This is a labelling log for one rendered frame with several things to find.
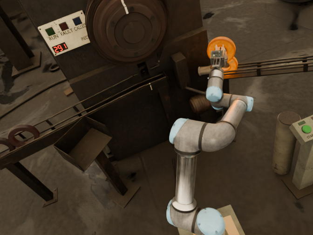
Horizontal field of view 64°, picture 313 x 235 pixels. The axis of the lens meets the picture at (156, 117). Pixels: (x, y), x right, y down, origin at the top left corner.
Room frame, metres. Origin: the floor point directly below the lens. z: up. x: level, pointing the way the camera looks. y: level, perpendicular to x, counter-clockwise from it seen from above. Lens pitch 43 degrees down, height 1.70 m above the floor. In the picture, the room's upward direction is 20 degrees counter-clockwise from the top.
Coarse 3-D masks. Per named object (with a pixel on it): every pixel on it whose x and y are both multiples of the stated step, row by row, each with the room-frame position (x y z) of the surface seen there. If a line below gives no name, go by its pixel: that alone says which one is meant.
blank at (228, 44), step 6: (222, 36) 1.21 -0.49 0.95; (210, 42) 1.23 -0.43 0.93; (216, 42) 1.20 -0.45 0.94; (222, 42) 1.19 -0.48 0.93; (228, 42) 1.17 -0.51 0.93; (210, 48) 1.22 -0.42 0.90; (228, 48) 1.17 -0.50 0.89; (234, 48) 1.16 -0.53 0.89; (210, 54) 1.22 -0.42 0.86; (228, 54) 1.17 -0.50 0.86; (234, 54) 1.16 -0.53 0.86; (228, 60) 1.17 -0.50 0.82
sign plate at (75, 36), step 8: (72, 16) 1.48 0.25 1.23; (80, 16) 1.48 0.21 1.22; (48, 24) 1.47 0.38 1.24; (56, 24) 1.47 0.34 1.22; (72, 24) 1.48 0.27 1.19; (80, 24) 1.48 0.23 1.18; (56, 32) 1.47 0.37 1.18; (64, 32) 1.47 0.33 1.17; (72, 32) 1.47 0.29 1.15; (80, 32) 1.48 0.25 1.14; (48, 40) 1.46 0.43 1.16; (56, 40) 1.47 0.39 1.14; (64, 40) 1.47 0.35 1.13; (72, 40) 1.47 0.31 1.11; (80, 40) 1.48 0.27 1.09; (88, 40) 1.48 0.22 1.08; (56, 48) 1.46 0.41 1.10; (64, 48) 1.47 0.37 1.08; (72, 48) 1.47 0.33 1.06
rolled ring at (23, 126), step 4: (20, 124) 1.35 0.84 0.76; (24, 124) 1.35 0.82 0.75; (12, 128) 1.34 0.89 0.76; (16, 128) 1.32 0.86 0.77; (20, 128) 1.32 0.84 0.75; (24, 128) 1.33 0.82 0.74; (28, 128) 1.33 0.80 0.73; (32, 128) 1.33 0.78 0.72; (8, 132) 1.34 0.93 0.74; (12, 132) 1.32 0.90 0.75; (16, 132) 1.32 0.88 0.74; (32, 132) 1.33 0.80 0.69; (36, 132) 1.33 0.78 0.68; (8, 136) 1.32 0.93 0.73; (12, 136) 1.32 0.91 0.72; (36, 136) 1.33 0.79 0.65; (12, 140) 1.32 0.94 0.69; (16, 140) 1.34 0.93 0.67; (36, 140) 1.33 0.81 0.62; (12, 144) 1.32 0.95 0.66; (16, 144) 1.32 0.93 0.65; (20, 144) 1.32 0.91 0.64; (24, 144) 1.32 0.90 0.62
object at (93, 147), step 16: (80, 128) 1.22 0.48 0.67; (96, 128) 1.22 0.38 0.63; (64, 144) 1.14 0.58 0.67; (80, 144) 1.16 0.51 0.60; (96, 144) 1.11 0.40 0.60; (80, 160) 1.04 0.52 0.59; (96, 160) 1.10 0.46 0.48; (112, 176) 1.09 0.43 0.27; (112, 192) 1.15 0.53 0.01; (128, 192) 1.10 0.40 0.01
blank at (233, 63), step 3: (234, 57) 1.26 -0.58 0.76; (231, 60) 1.25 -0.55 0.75; (234, 60) 1.24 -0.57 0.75; (231, 63) 1.25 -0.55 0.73; (234, 63) 1.24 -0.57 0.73; (237, 63) 1.24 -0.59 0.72; (231, 66) 1.25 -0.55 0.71; (234, 66) 1.24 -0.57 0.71; (237, 66) 1.23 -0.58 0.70; (225, 69) 1.28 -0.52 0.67; (228, 69) 1.26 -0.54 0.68; (231, 69) 1.25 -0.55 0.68; (234, 69) 1.24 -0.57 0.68; (231, 72) 1.25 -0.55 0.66; (234, 72) 1.24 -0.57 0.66; (228, 75) 1.26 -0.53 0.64
